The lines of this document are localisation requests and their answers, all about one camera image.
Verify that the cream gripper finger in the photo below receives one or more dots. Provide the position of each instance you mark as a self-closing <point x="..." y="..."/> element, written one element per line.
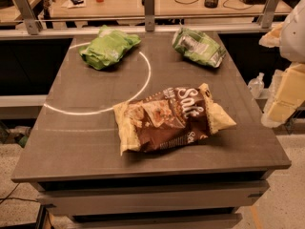
<point x="272" y="38"/>
<point x="286" y="94"/>

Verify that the brown salt chip bag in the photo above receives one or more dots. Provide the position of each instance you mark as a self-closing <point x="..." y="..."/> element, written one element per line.
<point x="173" y="117"/>

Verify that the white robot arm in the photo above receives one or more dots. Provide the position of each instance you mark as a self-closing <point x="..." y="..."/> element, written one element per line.
<point x="292" y="37"/>

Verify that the green rice chip bag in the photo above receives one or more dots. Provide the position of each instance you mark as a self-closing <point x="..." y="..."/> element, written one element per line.
<point x="199" y="47"/>

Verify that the bright green chip bag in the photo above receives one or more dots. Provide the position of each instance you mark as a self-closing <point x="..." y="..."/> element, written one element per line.
<point x="108" y="47"/>

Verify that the right metal bracket post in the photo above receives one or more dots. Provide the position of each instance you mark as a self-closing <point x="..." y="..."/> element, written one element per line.
<point x="266" y="19"/>

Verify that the metal bracket post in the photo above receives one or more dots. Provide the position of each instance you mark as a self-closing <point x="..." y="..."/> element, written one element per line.
<point x="149" y="15"/>
<point x="266" y="19"/>
<point x="31" y="21"/>

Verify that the middle metal bracket post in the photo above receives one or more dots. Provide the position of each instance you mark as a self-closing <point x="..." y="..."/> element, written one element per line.
<point x="149" y="15"/>

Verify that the left metal bracket post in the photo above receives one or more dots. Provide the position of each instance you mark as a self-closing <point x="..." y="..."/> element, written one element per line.
<point x="31" y="21"/>

